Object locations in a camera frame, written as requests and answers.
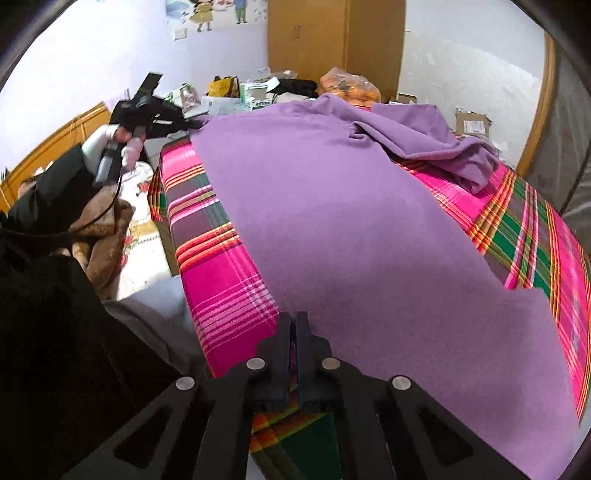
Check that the yellow bag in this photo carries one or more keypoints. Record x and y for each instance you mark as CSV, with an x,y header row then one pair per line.
x,y
224,86

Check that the clear plastic door curtain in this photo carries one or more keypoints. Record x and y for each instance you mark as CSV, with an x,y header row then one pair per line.
x,y
570,138

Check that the bag of oranges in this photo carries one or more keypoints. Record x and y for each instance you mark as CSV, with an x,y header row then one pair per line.
x,y
348,83

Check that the person's left hand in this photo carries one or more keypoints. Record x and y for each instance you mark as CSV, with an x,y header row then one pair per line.
x,y
131,152

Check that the wooden wardrobe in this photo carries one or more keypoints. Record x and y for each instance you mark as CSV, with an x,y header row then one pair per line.
x,y
323,41

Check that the pink green plaid blanket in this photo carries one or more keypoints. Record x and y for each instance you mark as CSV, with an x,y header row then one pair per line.
x,y
221,277

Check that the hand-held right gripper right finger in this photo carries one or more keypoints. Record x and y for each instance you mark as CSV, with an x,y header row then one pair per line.
x,y
302,355

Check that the grey cloth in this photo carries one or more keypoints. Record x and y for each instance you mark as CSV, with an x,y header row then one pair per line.
x,y
157,314

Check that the purple fleece pants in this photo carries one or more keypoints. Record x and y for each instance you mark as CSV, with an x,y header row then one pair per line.
x,y
346,254

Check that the small white box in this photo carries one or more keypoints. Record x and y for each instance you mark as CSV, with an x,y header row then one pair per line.
x,y
406,98

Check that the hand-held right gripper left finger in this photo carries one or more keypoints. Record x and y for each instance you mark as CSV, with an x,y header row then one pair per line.
x,y
285,355

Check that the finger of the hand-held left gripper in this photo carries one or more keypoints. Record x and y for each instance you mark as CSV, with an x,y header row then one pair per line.
x,y
189,124

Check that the cartoon wall sticker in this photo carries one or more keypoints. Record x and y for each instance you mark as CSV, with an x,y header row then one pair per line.
x,y
207,14

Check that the wooden door frame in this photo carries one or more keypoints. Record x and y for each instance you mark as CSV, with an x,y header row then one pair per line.
x,y
535,106

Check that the person's torso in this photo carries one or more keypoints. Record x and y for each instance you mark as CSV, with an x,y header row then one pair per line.
x,y
55,369

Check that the brown furry coat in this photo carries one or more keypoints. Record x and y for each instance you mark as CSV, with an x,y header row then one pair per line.
x,y
104,240

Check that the green white carton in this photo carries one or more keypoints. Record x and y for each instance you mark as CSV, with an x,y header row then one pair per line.
x,y
253,94

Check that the person's left forearm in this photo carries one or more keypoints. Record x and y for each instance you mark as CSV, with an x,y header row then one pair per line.
x,y
51,194

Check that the cardboard box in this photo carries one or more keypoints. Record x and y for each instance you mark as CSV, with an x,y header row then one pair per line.
x,y
473,123

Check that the floral bedsheet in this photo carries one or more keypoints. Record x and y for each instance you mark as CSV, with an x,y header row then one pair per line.
x,y
143,230

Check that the wooden headboard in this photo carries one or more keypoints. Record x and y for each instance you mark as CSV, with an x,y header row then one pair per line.
x,y
46,147

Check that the pink toy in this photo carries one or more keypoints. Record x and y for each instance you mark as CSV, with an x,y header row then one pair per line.
x,y
190,96

